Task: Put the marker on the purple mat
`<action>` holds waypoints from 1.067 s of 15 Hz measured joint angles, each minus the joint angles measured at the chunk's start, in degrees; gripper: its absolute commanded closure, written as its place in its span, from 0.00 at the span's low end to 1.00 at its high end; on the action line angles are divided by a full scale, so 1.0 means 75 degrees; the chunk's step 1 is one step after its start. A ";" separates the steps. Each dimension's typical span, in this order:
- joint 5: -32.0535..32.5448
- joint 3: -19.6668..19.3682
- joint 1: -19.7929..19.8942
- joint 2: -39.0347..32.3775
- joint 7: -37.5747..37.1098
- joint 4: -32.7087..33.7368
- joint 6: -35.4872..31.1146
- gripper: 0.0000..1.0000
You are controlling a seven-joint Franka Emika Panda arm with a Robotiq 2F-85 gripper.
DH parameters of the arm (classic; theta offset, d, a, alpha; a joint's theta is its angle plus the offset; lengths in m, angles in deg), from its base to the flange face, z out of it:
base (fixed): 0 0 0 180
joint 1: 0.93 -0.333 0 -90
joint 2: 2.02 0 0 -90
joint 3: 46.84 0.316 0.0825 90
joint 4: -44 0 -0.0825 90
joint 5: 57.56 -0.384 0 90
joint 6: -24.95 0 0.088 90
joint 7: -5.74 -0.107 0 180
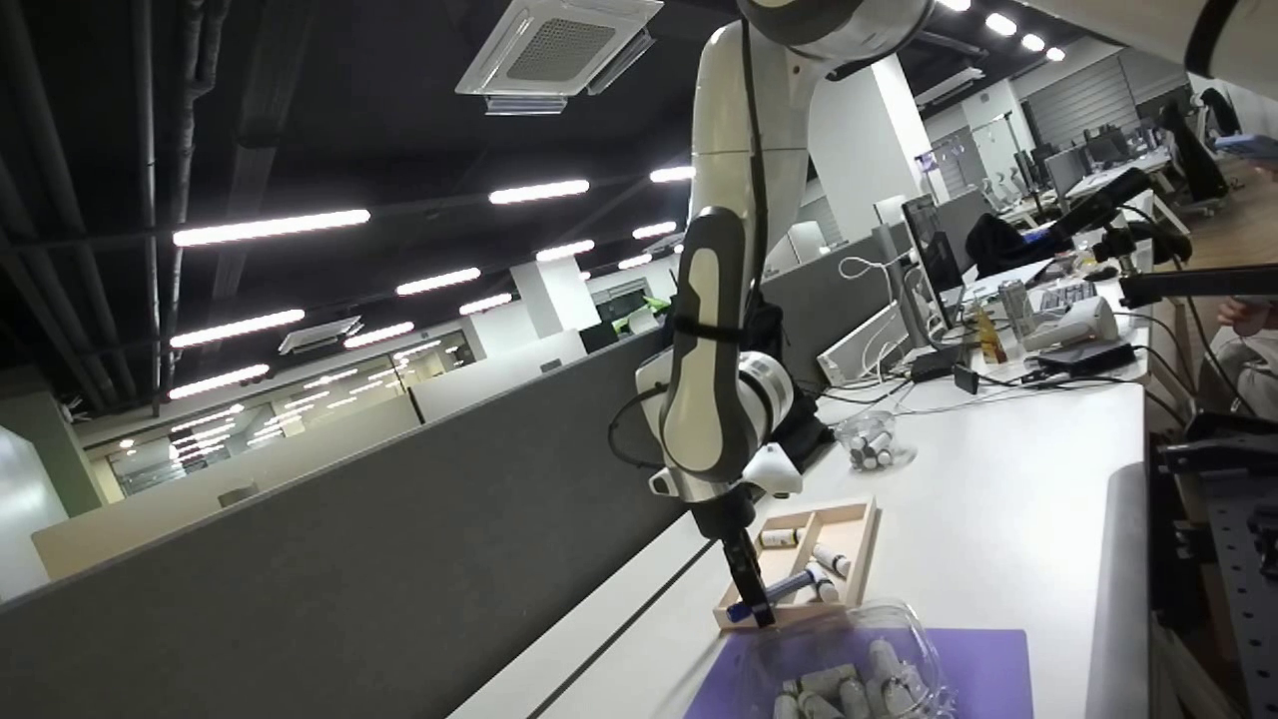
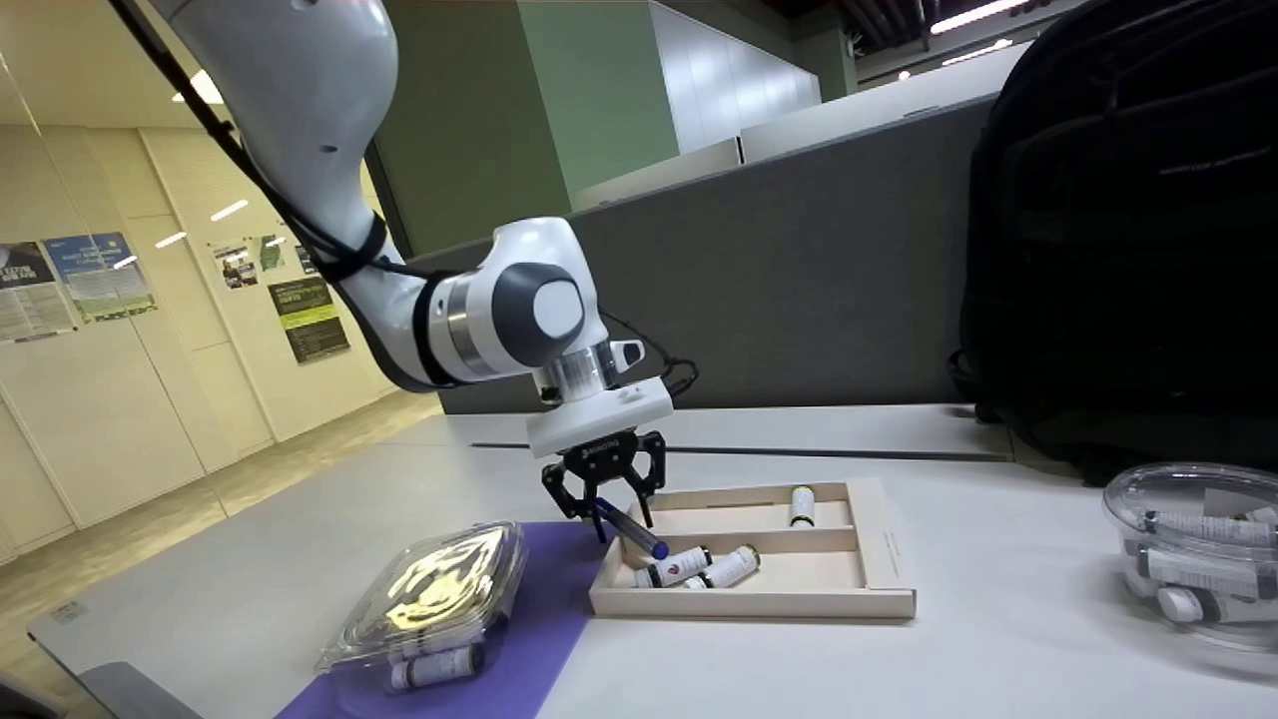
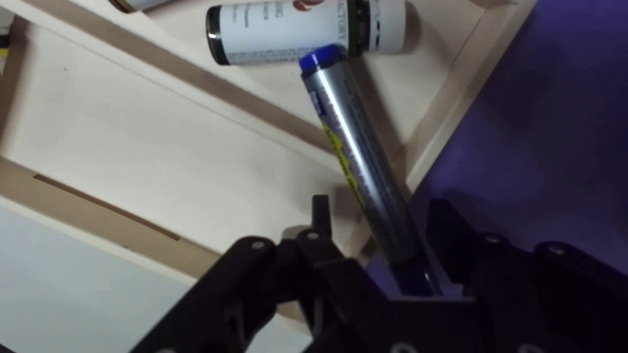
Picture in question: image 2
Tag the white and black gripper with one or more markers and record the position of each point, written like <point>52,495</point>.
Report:
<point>599,418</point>

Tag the blue marker pen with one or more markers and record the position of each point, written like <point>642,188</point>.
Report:
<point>638,529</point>

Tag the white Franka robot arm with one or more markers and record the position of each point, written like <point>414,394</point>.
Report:
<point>345,163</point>

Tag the purple mat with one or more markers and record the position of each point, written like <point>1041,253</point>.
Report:
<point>512,654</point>

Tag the white tube black cap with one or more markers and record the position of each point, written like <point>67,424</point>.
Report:
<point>679,563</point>
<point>434,666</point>
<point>806,505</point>
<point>733,570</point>

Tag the wooden divided tray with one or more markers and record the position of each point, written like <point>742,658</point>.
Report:
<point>802,563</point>

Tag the clear plastic clamshell container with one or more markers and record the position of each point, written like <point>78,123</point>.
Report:
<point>434,594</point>

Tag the grey partition panel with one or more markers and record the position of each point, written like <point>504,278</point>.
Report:
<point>783,280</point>

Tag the black backpack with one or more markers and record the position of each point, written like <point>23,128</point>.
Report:
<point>1133,226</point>

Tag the clear plastic bowl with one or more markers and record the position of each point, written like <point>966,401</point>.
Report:
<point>1201,561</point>

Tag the white tube in bowl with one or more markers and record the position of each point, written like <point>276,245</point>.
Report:
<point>1201,570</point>

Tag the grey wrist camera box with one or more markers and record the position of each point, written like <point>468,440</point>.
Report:
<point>622,360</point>

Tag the dark green wall poster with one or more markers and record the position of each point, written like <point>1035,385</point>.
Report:
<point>308,322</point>

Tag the small green wall notice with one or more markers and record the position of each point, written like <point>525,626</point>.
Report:
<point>272,253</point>

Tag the small photo wall notice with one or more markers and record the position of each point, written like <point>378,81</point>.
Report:
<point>237,265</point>

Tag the blue green wall poster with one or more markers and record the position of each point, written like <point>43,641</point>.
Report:
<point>102,273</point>

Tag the large grey wall poster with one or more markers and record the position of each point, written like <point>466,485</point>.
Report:
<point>31,292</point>

